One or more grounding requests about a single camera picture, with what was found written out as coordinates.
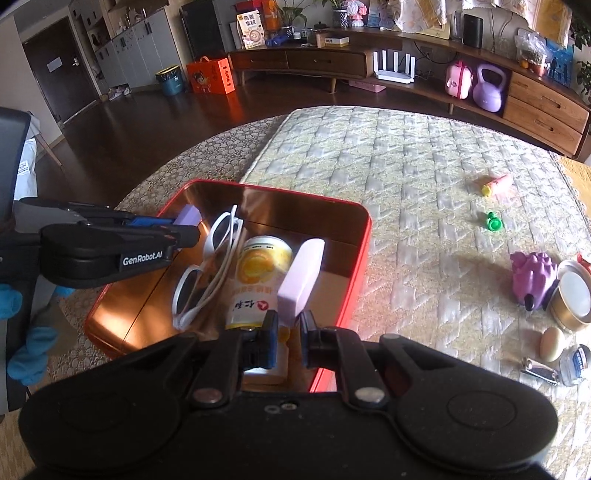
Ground potted green plant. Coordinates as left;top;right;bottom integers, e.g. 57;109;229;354
321;0;349;29

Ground pink doll figure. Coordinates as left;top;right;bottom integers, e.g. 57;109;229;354
345;0;368;27

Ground teal bucket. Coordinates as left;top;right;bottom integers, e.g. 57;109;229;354
155;65;185;97

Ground green small toy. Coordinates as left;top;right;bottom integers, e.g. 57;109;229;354
486;212;504;232

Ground small purple eraser block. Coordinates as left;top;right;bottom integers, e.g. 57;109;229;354
173;204;202;226

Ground white router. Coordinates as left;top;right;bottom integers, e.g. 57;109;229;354
372;49;416;85

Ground floral curtain cloth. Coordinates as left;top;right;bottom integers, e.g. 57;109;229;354
392;0;574;47

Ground pink toy case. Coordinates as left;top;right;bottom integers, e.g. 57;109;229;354
445;60;474;100

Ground blue gloved left hand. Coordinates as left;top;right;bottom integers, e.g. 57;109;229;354
7;286;77;387

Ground white plastic bag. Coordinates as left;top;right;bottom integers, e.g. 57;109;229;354
14;138;38;201

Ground black speaker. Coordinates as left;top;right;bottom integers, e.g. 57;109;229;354
463;14;484;49

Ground cereal box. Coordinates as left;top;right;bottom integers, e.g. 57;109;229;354
236;10;266;50

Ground wooden tv cabinet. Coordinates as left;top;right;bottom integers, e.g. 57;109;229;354
229;28;590;159

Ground beige egg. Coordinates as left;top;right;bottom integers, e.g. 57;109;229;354
539;327;565;362

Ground silver nail clipper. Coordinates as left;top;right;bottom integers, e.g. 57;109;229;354
521;357;561;386

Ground orange gift bag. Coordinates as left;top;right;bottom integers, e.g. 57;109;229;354
186;56;235;95

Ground round gold tin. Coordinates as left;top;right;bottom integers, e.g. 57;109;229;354
547;260;591;333

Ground pink eraser block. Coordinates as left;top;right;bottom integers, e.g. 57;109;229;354
277;238;325;328

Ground quilted beige table mat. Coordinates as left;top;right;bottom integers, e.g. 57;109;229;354
245;106;590;479

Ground red metal tin box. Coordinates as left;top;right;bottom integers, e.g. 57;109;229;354
84;179;372;358

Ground white yellow bottle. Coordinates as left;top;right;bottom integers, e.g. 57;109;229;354
225;235;293;329

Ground dark door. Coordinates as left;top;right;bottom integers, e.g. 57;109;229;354
23;18;98;124

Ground purple spiky hedgehog toy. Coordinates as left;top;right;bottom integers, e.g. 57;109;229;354
510;251;558;312

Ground purple kettlebell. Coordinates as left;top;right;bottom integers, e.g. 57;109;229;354
473;64;507;113

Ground black mini fridge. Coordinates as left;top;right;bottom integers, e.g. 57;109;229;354
180;0;226;60

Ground white sunglasses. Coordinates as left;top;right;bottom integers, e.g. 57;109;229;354
171;204;243;331

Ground small blue white jar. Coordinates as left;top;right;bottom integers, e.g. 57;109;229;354
559;344;590;387

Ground pink yellow tube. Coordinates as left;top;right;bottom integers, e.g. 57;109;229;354
481;175;510;197

